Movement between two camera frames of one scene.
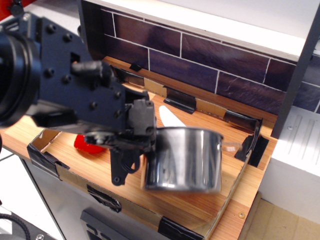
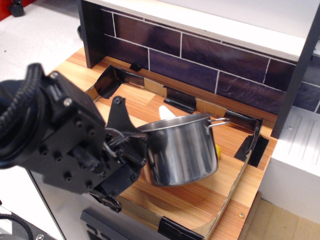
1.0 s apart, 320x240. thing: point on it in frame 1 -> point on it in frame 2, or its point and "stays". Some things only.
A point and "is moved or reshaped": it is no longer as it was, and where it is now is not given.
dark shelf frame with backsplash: x=263 y=54 stays
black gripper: x=75 y=90 -> x=76 y=149
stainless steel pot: x=185 y=159 is moved or reshaped
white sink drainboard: x=292 y=180 stays
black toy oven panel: x=102 y=225 stays
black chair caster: x=17 y=10 stays
